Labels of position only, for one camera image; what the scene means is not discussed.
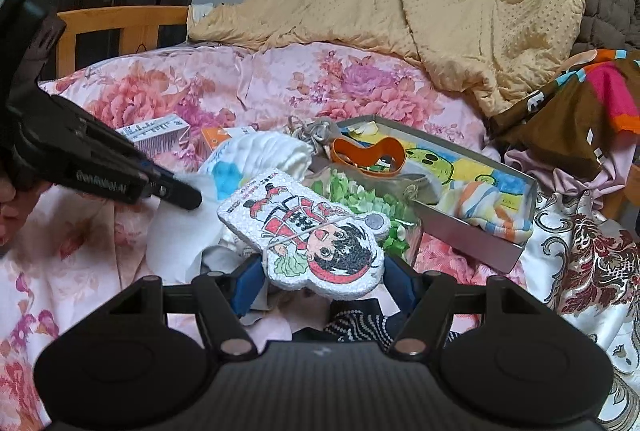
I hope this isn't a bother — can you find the cream maroon damask cloth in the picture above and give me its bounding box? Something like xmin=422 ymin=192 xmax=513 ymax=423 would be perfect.
xmin=518 ymin=191 xmax=639 ymax=430

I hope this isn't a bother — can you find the grey shallow cardboard box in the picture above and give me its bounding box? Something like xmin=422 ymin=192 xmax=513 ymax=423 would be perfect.
xmin=337 ymin=116 xmax=537 ymax=274

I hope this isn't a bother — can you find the white blue medicine box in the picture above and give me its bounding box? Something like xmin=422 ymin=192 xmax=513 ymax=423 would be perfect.
xmin=117 ymin=114 xmax=191 ymax=157

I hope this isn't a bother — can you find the anime character foam pillow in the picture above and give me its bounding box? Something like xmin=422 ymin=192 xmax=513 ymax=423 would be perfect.
xmin=217 ymin=168 xmax=390 ymax=300

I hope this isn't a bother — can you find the white blue whale washcloth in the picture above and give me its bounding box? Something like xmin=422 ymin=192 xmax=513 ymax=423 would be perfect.
xmin=144 ymin=130 xmax=314 ymax=285

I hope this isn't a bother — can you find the beige knotted rope item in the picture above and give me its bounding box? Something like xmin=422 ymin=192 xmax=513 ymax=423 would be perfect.
xmin=284 ymin=116 xmax=343 ymax=157

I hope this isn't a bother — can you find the striped pastel sock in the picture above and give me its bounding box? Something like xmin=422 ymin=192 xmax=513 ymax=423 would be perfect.
xmin=435 ymin=181 xmax=533 ymax=243

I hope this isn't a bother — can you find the brown quilted blanket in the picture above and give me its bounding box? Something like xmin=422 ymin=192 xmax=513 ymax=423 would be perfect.
xmin=570 ymin=0 xmax=640 ymax=55

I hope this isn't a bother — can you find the yellow blue cartoon towel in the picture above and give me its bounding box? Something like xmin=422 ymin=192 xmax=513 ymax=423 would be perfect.
xmin=341 ymin=121 xmax=533 ymax=212

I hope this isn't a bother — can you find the pink floral bedsheet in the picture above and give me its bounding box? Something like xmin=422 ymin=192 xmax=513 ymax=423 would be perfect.
xmin=0 ymin=41 xmax=528 ymax=431

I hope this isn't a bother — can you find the brown multicolour striped garment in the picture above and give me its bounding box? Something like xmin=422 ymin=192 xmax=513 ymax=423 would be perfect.
xmin=489 ymin=49 xmax=639 ymax=179

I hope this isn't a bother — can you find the mauve pink cloth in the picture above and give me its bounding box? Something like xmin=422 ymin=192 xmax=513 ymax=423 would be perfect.
xmin=504 ymin=130 xmax=640 ymax=200

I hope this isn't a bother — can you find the orange white medicine box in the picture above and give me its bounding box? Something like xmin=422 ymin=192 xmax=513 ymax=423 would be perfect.
xmin=198 ymin=127 xmax=256 ymax=156

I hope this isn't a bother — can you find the wooden bed frame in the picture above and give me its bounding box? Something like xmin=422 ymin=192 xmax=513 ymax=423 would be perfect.
xmin=54 ymin=4 xmax=194 ymax=80

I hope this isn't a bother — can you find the black white patterned cloth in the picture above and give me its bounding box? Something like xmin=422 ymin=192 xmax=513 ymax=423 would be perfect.
xmin=292 ymin=297 xmax=461 ymax=345

